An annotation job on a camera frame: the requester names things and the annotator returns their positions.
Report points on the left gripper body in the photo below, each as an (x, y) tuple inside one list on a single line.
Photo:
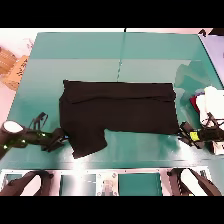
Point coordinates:
[(55, 140)]

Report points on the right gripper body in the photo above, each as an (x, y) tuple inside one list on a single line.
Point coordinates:
[(190, 135)]

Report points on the dark brown T-shirt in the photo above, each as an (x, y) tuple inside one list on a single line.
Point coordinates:
[(123, 110)]

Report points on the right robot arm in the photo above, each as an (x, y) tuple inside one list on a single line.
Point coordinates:
[(213, 135)]

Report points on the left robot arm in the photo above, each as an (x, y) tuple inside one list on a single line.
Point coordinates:
[(16, 135)]

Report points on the red garment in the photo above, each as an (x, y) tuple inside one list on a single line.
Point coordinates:
[(194, 103)]

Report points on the cardboard box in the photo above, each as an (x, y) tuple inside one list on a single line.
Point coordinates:
[(13, 68)]

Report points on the silver frame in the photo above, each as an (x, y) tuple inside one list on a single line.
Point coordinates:
[(106, 183)]

